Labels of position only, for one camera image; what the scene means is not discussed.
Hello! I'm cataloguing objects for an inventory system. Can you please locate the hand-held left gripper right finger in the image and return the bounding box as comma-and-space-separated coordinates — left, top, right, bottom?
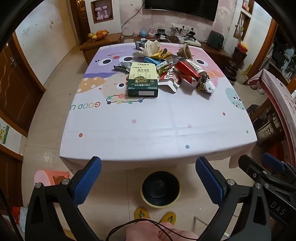
195, 156, 271, 241

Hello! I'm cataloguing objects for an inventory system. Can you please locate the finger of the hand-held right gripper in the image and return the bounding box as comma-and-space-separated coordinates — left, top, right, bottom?
261, 152, 296, 179
239, 154, 287, 188

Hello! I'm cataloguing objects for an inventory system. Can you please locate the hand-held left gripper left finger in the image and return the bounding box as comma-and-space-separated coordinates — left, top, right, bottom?
24, 156, 102, 241

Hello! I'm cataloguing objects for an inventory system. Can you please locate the black bin with yellow rim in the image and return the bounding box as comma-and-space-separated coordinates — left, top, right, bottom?
140, 171, 181, 209

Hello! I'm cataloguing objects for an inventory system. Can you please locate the pink plastic stool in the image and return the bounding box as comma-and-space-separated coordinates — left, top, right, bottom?
34, 170, 71, 187

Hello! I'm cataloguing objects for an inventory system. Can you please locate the yellow slipper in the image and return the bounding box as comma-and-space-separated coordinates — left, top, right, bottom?
134, 206, 150, 220
161, 211, 178, 225

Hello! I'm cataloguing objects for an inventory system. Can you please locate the pink printed panel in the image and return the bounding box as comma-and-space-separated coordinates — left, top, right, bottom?
248, 68, 296, 163

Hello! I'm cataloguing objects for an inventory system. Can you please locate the cartoon printed tablecloth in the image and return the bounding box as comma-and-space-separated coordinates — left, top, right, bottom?
59, 42, 258, 172

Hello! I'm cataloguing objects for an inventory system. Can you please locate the person's pink trouser leg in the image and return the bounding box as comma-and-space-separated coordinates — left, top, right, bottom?
126, 221, 199, 241

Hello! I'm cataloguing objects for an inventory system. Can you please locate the red and white snack box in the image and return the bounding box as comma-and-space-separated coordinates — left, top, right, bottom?
159, 70, 185, 93

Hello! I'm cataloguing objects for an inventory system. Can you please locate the red snack packet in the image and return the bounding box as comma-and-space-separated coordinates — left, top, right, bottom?
174, 60, 204, 86

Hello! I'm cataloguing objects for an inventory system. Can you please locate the brown wooden door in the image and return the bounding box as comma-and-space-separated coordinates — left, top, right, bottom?
0, 32, 47, 137

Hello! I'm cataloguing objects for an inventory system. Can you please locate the green chocolate box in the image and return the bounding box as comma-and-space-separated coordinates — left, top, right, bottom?
126, 62, 160, 98

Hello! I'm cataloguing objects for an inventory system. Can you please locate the wooden television console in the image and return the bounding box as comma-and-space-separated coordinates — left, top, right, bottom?
120, 35, 232, 65

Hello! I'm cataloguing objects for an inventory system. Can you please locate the small silver printed wrapper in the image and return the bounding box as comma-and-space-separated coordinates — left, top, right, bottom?
157, 63, 172, 75

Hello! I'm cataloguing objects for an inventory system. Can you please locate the black box appliance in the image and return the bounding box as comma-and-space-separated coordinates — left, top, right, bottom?
206, 31, 225, 50

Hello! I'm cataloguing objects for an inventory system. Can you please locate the brown paper bowl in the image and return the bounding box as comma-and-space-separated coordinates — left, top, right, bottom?
177, 44, 193, 61

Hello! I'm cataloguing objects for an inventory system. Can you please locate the blue packet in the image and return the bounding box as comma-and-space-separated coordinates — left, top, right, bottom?
144, 58, 162, 66

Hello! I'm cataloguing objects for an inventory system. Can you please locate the gold foil wrapper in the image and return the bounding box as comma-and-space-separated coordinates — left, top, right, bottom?
151, 49, 173, 60

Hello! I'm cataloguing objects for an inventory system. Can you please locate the flat white device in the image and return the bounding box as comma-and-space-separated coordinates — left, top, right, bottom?
180, 38, 201, 47

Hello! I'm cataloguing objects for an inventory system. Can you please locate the wooden side cabinet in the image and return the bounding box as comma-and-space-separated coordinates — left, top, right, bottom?
80, 32, 123, 65

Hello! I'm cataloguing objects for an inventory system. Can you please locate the crumpled beige tissue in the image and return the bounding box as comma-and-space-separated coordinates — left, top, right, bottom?
142, 39, 162, 57

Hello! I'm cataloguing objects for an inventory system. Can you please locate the fruit bowl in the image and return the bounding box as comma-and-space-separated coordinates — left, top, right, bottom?
88, 30, 110, 42

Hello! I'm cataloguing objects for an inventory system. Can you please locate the black television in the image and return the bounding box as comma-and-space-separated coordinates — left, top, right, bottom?
144, 0, 219, 22

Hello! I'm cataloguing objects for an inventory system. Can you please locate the thin black cable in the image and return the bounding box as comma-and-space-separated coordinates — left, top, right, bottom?
105, 219, 199, 241

